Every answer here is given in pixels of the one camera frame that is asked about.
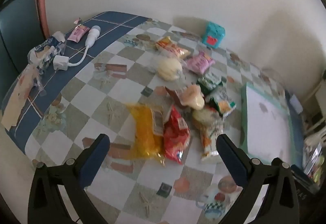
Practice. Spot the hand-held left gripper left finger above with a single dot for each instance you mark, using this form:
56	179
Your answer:
95	160

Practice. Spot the dark grey panel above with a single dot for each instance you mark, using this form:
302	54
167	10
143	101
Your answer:
17	30

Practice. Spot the pale bread bun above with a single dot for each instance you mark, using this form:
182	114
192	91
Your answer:
168	68

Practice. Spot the cream snack packet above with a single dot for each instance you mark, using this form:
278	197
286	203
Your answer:
208	142

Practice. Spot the crumpled blue white bag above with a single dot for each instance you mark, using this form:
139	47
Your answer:
45	48

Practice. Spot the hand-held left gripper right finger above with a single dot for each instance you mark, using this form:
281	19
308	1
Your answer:
233	160

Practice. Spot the clear green-sealed bun packet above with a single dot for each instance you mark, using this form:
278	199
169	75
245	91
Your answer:
203	115

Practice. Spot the pink snack packet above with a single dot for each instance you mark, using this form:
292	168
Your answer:
200	62

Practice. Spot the orange pole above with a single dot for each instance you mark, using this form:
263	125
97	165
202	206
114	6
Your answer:
42	9

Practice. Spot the white plastic chair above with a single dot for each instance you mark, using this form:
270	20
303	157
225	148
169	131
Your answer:
314	136

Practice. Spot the small pink sachet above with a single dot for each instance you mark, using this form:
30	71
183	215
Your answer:
77	32

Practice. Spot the red snack packet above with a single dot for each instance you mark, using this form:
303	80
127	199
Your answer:
175	137

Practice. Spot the green white orange snack packet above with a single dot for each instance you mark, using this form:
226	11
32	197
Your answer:
224	104

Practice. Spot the dark green snack packet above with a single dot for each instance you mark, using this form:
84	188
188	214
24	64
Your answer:
210	81

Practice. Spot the white power adapter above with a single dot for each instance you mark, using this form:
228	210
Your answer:
61	62

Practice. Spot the brown pastry packet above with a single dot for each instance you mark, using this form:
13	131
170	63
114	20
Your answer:
187	97

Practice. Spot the teal cube toy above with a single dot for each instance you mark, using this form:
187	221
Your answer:
212	34

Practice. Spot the yellow snack packet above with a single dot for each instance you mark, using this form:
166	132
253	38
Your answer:
145	132

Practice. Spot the white power strip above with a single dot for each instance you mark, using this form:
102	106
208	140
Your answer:
295	104

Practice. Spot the green-rimmed white cardboard tray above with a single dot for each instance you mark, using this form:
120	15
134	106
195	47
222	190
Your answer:
267	122

